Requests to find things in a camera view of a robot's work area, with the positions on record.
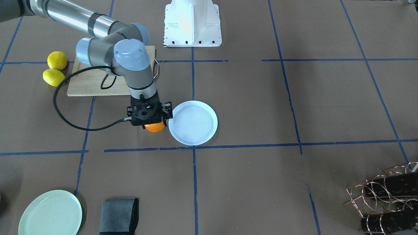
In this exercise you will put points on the yellow lemon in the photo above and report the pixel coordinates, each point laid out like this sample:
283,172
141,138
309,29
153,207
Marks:
53,77
57,60

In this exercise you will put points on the dark glass bottle middle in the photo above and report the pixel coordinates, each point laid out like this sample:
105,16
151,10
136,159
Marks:
400,186

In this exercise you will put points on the copper wire bottle rack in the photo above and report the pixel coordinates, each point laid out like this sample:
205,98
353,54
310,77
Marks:
374,205

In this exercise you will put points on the wooden cutting board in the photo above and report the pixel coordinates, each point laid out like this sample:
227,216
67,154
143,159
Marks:
88,83

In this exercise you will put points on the light blue plate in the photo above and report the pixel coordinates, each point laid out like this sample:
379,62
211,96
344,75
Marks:
193,123

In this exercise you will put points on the dark grey folded cloth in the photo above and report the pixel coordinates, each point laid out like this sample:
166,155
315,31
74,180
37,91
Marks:
119,216

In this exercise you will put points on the green plate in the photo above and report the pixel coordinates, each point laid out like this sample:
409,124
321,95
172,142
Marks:
55,212

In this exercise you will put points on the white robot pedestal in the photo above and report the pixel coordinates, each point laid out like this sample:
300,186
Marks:
192,23

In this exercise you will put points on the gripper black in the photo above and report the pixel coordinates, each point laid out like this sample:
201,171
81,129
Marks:
168,111

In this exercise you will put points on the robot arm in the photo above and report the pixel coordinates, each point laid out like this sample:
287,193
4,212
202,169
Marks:
113,46

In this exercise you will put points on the orange fruit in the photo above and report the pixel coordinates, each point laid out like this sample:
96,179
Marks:
155,127

